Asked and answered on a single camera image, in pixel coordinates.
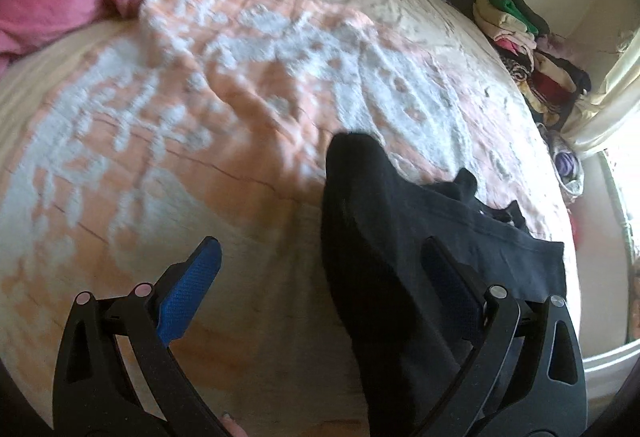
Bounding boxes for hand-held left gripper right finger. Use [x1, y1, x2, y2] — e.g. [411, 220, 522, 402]
[410, 237, 587, 437]

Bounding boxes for black pants with orange cuffs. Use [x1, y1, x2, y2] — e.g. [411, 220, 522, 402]
[320, 131, 566, 437]

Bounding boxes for person's left hand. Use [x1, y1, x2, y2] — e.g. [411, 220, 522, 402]
[220, 412, 247, 437]

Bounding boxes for cream curtain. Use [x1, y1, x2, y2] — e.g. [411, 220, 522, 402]
[560, 17, 640, 153]

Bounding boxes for pile of mixed clothes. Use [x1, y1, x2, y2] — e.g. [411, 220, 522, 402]
[472, 0, 593, 133]

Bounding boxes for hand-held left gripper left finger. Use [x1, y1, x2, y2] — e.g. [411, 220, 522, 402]
[52, 236, 233, 437]

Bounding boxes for purple and white cloth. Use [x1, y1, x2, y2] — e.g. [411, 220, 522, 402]
[550, 137, 586, 203]

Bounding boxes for peach floral bedspread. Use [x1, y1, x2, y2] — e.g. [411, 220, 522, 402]
[0, 0, 583, 437]

